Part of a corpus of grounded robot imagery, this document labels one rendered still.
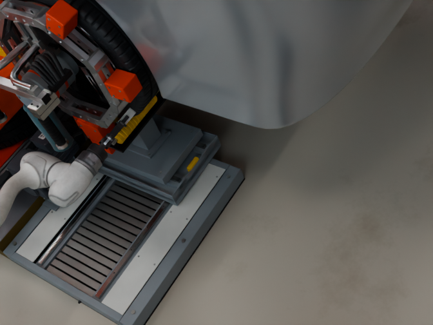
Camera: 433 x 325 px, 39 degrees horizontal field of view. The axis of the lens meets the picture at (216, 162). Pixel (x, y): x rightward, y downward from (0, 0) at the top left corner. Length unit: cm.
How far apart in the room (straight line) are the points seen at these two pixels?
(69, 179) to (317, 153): 116
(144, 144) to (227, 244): 56
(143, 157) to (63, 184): 66
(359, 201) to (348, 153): 26
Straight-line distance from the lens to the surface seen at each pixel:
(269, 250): 256
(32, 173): 225
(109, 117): 231
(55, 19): 201
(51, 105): 209
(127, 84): 207
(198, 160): 270
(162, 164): 268
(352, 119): 290
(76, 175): 218
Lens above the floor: 217
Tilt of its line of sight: 49 degrees down
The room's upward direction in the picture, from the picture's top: 24 degrees counter-clockwise
